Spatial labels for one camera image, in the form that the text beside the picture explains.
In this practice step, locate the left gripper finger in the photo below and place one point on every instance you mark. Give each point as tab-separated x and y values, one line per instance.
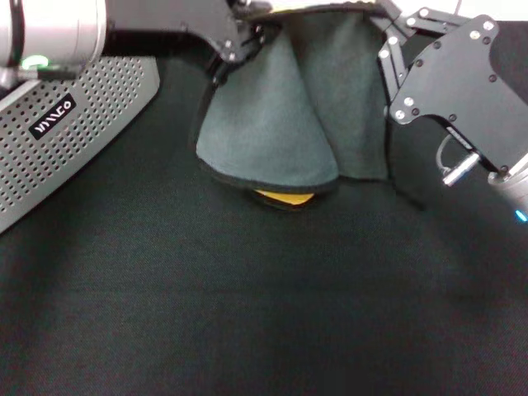
253	6
247	43

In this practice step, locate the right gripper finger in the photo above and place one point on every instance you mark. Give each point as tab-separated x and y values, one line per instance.
437	20
396	62

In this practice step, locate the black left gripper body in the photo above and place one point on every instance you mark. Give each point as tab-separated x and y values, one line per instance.
173	18

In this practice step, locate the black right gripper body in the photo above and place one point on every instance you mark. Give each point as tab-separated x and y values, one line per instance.
462	86

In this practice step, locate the grey towel with black hem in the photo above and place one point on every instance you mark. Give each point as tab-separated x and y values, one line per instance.
264	123

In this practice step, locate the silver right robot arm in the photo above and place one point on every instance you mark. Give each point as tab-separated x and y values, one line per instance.
513	194

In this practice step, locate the grey perforated storage box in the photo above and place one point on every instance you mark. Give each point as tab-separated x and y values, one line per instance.
82	111

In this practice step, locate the black tablecloth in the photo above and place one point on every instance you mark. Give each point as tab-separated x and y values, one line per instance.
247	297

